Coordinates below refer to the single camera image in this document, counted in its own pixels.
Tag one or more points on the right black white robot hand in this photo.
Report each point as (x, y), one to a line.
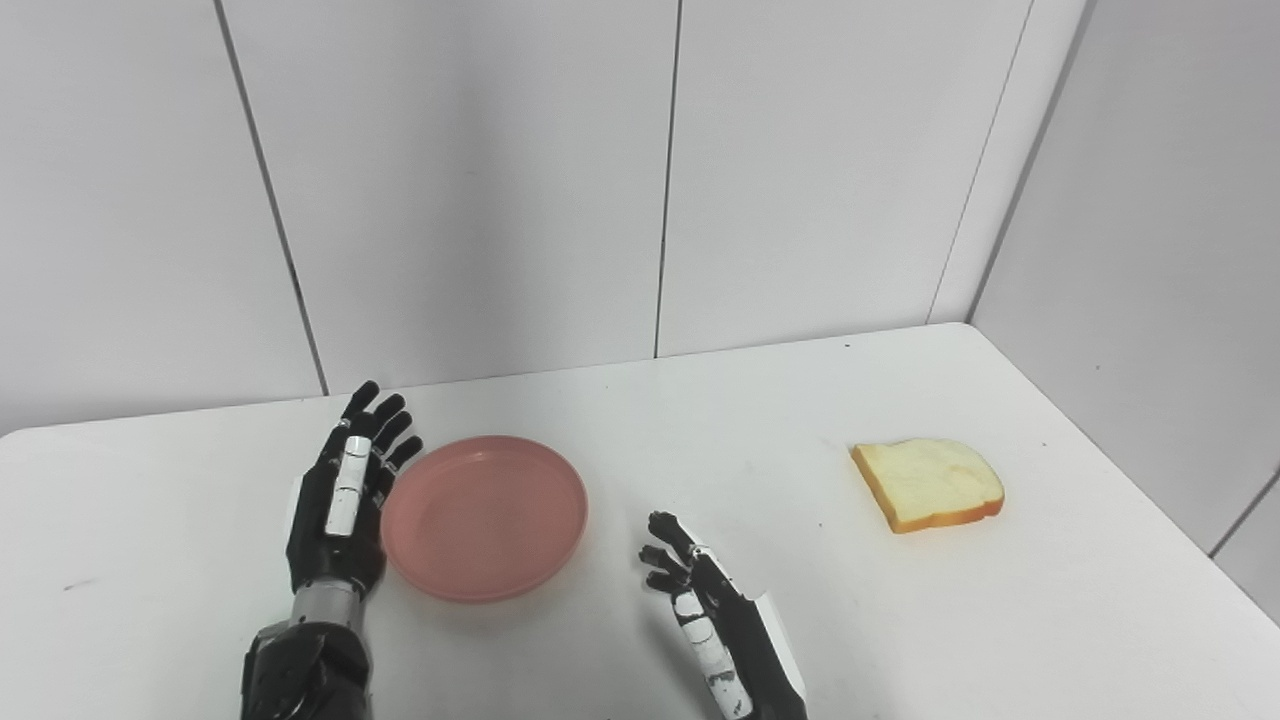
(745, 640)

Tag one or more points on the slice of white bread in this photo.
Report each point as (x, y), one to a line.
(930, 482)

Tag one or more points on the pink round plate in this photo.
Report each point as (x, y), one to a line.
(483, 518)

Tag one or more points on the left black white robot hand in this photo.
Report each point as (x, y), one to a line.
(325, 530)

